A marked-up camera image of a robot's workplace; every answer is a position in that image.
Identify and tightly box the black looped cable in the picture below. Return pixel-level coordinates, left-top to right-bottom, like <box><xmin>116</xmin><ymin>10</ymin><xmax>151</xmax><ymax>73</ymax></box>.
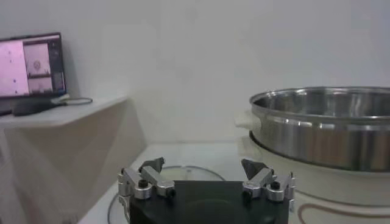
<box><xmin>57</xmin><ymin>96</ymin><xmax>94</xmax><ymax>107</ymax></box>

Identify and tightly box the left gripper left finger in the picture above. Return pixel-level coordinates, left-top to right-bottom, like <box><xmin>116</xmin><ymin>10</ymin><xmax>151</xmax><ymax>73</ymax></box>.
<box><xmin>118</xmin><ymin>156</ymin><xmax>177</xmax><ymax>200</ymax></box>

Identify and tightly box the white side table with cable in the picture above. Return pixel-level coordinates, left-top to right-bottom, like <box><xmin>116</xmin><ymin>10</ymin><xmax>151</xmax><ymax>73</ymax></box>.
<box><xmin>0</xmin><ymin>96</ymin><xmax>147</xmax><ymax>224</ymax></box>

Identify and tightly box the cream electric cooker base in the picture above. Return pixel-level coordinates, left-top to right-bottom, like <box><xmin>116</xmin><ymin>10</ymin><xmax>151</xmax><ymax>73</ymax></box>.
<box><xmin>236</xmin><ymin>135</ymin><xmax>390</xmax><ymax>224</ymax></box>

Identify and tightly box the glass lid with cream handle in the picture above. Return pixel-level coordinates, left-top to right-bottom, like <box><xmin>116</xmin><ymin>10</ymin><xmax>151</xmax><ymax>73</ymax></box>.
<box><xmin>107</xmin><ymin>165</ymin><xmax>227</xmax><ymax>224</ymax></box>

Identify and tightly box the stainless steel steamer basket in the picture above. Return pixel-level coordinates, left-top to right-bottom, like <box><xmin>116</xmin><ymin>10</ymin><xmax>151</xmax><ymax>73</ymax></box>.
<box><xmin>234</xmin><ymin>86</ymin><xmax>390</xmax><ymax>172</ymax></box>

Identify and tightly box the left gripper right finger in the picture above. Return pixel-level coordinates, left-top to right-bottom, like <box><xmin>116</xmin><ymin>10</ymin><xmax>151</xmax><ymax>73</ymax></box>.
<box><xmin>240</xmin><ymin>158</ymin><xmax>296</xmax><ymax>203</ymax></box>

